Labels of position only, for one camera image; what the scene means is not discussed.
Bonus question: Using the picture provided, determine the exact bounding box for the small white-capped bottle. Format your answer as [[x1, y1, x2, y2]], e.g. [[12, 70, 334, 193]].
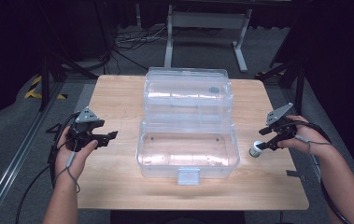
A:
[[248, 140, 264, 159]]

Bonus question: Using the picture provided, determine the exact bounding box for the person's left hand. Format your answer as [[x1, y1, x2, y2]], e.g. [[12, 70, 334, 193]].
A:
[[54, 126, 99, 185]]

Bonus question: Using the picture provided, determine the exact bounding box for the grey left wrist strap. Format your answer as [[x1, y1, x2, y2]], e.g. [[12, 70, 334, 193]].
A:
[[54, 150, 81, 194]]

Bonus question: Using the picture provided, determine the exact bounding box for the bundle of floor cables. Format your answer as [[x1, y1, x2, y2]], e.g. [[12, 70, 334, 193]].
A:
[[112, 24, 170, 77]]

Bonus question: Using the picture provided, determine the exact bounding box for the clear plastic storage box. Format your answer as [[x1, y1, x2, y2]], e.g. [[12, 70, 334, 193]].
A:
[[135, 66, 241, 187]]

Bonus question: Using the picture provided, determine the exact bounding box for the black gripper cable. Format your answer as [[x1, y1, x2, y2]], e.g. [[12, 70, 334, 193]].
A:
[[285, 120, 353, 224], [15, 111, 80, 224]]

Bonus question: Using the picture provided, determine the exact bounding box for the person's right hand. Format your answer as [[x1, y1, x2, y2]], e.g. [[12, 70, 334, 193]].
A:
[[277, 115, 333, 157]]

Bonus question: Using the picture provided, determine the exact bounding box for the black metal stand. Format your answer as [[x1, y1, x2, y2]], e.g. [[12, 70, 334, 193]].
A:
[[255, 59, 309, 110], [38, 52, 99, 112]]

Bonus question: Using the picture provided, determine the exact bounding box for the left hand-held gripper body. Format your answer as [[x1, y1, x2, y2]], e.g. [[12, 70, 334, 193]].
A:
[[67, 106, 103, 152]]

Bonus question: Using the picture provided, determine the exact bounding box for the yellow black hazard tape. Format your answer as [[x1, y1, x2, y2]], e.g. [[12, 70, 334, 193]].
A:
[[23, 75, 68, 101]]

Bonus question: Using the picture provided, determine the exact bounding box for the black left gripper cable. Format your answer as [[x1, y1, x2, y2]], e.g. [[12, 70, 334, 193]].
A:
[[15, 111, 80, 224]]

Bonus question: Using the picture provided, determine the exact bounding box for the grey metal table frame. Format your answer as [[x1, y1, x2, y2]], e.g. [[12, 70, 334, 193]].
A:
[[163, 4, 253, 74]]

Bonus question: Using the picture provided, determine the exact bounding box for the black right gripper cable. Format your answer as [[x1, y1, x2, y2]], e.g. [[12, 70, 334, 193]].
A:
[[285, 120, 353, 224]]

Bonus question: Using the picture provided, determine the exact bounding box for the grey right wrist strap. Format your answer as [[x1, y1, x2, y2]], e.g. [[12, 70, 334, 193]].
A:
[[294, 133, 333, 155]]

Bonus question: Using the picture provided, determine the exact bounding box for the grey wrist strap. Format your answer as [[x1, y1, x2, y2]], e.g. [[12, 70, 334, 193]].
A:
[[54, 150, 81, 194], [294, 133, 333, 155]]

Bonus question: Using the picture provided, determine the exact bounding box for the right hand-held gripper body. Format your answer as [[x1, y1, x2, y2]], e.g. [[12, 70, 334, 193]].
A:
[[265, 102, 297, 144]]

